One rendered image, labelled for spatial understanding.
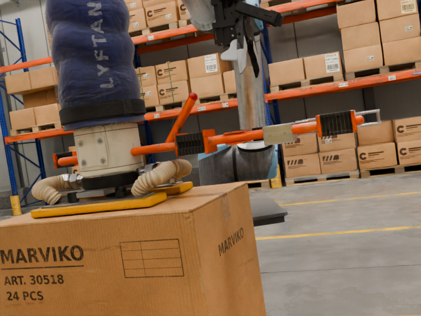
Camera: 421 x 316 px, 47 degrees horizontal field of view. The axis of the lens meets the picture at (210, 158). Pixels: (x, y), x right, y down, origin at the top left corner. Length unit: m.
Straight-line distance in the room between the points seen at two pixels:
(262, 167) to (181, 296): 1.03
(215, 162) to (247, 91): 0.33
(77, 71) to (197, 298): 0.62
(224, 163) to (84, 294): 1.00
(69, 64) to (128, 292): 0.57
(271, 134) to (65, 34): 0.56
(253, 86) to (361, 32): 6.54
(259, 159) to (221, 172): 0.17
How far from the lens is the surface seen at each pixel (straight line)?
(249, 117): 1.97
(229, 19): 1.19
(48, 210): 1.30
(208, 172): 2.05
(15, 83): 10.67
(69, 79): 1.28
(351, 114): 1.12
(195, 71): 8.82
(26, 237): 1.29
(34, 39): 12.10
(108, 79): 1.25
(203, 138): 1.19
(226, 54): 1.16
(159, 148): 1.24
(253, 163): 2.02
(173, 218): 1.06
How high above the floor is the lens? 1.10
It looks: 3 degrees down
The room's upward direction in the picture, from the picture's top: 8 degrees counter-clockwise
